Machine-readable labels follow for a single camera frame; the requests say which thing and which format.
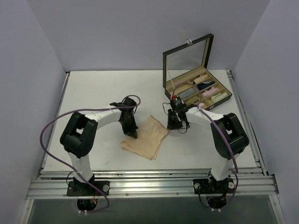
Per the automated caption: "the right side aluminium rail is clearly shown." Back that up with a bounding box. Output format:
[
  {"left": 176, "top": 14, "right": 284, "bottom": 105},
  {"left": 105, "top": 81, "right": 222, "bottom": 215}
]
[{"left": 226, "top": 70, "right": 269, "bottom": 175}]

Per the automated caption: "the cream rolled cloth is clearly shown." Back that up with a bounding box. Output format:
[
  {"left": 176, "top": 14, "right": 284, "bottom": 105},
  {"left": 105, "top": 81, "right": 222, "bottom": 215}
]
[{"left": 211, "top": 92, "right": 228, "bottom": 103}]

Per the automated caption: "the tan rolled cloth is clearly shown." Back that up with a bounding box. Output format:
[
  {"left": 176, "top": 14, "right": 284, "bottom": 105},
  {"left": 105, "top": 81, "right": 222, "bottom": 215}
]
[{"left": 185, "top": 96, "right": 199, "bottom": 105}]

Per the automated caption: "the aluminium front rail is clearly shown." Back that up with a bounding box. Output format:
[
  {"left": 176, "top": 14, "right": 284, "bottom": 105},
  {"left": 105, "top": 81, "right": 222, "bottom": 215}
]
[{"left": 26, "top": 176, "right": 278, "bottom": 199}]

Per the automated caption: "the aluminium rail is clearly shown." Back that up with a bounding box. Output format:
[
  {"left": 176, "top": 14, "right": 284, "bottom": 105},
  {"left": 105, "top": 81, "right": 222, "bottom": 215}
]
[
  {"left": 26, "top": 176, "right": 278, "bottom": 199},
  {"left": 226, "top": 70, "right": 269, "bottom": 175}
]

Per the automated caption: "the navy rolled cloth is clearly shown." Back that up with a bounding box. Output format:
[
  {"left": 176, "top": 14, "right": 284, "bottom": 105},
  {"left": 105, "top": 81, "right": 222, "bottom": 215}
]
[{"left": 197, "top": 81, "right": 215, "bottom": 91}]

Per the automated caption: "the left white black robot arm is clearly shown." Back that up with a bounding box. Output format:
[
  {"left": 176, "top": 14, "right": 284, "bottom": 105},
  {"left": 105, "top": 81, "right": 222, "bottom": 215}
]
[{"left": 60, "top": 97, "right": 138, "bottom": 196}]

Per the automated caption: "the grey striped rolled cloth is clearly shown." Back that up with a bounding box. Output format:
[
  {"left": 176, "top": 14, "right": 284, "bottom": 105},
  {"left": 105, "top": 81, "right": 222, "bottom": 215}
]
[{"left": 178, "top": 88, "right": 197, "bottom": 100}]

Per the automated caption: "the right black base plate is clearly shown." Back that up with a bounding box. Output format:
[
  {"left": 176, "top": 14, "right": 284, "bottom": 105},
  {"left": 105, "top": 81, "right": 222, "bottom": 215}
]
[{"left": 192, "top": 178, "right": 235, "bottom": 194}]

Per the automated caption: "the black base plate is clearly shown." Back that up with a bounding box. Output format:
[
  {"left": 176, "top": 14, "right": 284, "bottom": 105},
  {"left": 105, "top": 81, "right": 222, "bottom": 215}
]
[
  {"left": 66, "top": 181, "right": 110, "bottom": 196},
  {"left": 192, "top": 178, "right": 235, "bottom": 194}
]

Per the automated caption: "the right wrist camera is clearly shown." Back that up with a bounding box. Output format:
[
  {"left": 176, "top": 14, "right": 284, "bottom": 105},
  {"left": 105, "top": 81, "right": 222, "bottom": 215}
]
[{"left": 170, "top": 95, "right": 183, "bottom": 111}]

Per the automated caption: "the beige underwear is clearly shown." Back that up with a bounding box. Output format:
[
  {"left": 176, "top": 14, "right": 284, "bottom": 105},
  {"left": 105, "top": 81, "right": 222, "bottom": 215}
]
[{"left": 121, "top": 115, "right": 169, "bottom": 160}]

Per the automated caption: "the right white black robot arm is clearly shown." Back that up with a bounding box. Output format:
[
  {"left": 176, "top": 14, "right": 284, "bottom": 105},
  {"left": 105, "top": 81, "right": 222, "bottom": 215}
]
[{"left": 167, "top": 106, "right": 249, "bottom": 193}]

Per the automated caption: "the black compartment storage box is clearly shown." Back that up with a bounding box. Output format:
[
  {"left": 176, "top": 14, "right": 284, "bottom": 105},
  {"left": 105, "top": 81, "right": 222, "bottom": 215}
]
[{"left": 163, "top": 34, "right": 232, "bottom": 110}]

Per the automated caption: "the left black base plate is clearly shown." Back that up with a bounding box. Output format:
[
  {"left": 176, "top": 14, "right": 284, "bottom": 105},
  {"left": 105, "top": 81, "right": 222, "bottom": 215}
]
[{"left": 66, "top": 181, "right": 110, "bottom": 196}]

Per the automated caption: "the beige rolled cloth top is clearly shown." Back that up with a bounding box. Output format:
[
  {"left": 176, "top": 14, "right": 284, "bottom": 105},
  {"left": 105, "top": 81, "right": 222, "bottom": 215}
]
[{"left": 193, "top": 74, "right": 208, "bottom": 85}]

